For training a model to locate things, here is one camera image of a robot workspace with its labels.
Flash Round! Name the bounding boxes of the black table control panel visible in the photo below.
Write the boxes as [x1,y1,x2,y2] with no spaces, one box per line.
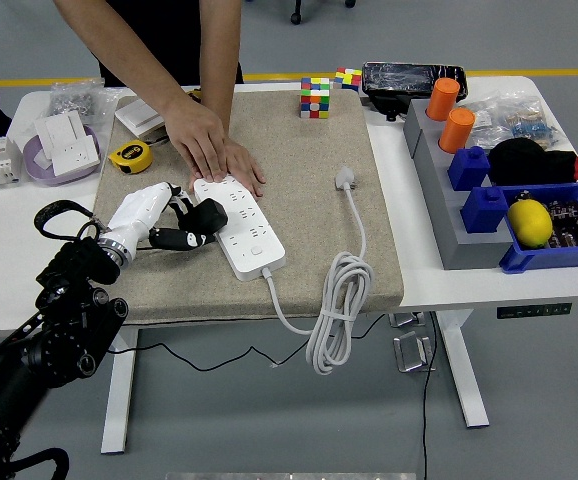
[496,302,573,320]

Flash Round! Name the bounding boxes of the person's right hand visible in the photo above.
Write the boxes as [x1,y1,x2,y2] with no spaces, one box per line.
[161,97,230,182]

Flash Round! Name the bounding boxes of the person's torso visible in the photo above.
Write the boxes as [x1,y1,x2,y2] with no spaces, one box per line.
[96,0,245,87]

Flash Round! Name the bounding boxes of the black pouch with red end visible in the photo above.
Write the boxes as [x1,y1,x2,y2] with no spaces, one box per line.
[487,138,578,187]

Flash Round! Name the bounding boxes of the white wall switch panel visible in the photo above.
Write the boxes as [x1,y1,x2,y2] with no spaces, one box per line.
[114,95,168,139]

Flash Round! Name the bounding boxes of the dark capacitors pile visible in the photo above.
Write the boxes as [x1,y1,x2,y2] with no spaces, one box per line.
[543,198,578,249]

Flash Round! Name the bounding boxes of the black office chair base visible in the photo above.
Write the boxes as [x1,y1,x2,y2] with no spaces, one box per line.
[290,0,358,26]

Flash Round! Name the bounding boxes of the thin black adapter cord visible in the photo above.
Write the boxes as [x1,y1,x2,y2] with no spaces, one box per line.
[106,313,388,374]

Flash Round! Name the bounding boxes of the clear bags of components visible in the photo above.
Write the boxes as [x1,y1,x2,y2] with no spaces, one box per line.
[463,92,563,151]

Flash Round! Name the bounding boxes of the silver metal bracket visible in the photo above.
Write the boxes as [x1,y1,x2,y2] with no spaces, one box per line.
[388,311,428,330]
[392,330,438,374]

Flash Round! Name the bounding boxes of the yellow tape measure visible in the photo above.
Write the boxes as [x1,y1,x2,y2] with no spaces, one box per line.
[107,139,154,175]

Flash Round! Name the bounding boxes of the white wall socket plate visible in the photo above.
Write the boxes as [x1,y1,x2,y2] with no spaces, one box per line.
[48,137,96,176]

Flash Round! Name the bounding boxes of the plastic bag of screws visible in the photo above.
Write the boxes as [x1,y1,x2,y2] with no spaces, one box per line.
[48,81,120,126]

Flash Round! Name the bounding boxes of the blue block with knob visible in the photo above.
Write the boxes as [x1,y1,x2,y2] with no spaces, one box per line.
[460,185,510,235]
[447,145,492,192]

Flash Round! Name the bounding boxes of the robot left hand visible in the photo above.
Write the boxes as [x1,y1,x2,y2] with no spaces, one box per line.
[99,180,218,254]

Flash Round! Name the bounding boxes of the black plastic-wrapped box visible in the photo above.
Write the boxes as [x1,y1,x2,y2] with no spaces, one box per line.
[361,61,469,123]

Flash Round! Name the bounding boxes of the black floor cable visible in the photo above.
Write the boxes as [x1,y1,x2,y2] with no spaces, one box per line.
[421,312,440,480]

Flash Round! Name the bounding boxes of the grey-brown mat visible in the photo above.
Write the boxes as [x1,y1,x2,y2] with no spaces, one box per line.
[92,89,405,325]

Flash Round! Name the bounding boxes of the orange cylinder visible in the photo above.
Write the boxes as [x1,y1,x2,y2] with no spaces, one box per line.
[426,77,462,122]
[437,107,477,154]

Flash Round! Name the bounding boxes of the purple bowl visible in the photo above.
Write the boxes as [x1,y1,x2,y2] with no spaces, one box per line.
[22,124,101,188]

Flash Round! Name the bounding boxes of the yellow lemon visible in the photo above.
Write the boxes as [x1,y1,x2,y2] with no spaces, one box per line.
[506,198,554,249]

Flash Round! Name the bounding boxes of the white power strip cord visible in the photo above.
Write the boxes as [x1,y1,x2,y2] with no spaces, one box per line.
[258,166,376,375]

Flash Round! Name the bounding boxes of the white blank switch plate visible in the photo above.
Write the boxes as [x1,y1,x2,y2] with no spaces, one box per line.
[35,110,88,151]

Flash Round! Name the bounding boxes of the person's left hand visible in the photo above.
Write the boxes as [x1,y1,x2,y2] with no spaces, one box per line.
[188,138,267,198]

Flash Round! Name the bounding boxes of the blue plastic bin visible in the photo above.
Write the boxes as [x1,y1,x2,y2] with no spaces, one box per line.
[498,181,578,275]

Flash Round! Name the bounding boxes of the grey stepped block holder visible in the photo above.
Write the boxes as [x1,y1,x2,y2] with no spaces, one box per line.
[402,97,515,271]

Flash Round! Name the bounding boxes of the colourful puzzle cube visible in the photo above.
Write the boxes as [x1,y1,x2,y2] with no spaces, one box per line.
[299,77,332,120]
[332,67,363,94]

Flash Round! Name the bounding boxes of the black plug adapter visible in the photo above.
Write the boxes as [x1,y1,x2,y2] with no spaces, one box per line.
[188,197,229,235]

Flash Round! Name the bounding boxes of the white power strip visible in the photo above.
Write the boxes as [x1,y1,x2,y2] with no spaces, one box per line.
[192,174,287,283]

